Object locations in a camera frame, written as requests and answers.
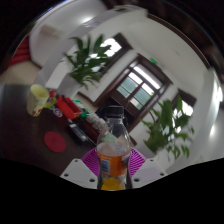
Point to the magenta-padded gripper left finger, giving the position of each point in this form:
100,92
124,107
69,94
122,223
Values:
80,172

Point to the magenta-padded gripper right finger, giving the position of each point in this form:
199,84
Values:
148,171

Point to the orange-labelled clear drink bottle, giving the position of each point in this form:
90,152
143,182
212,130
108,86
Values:
113,160

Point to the flat round red coaster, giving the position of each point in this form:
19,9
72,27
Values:
54,142

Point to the black remote control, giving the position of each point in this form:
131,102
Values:
78,132

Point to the potted plant in white pot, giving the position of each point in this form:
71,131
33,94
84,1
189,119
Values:
86,63
166,130

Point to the dark basket of packets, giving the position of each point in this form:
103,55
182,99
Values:
96,123

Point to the red box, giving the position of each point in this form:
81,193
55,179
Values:
68,108

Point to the dark-framed window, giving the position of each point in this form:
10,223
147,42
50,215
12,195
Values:
186,106
113,46

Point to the pale yellow printed cup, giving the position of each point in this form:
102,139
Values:
37,100

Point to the dark wooden glazed door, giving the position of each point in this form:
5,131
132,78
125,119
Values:
140,86

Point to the green exit sign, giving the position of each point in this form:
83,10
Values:
153,61

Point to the red-carpeted stairs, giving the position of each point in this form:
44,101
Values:
20,51

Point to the white wall heater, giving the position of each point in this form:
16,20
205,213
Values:
49,31

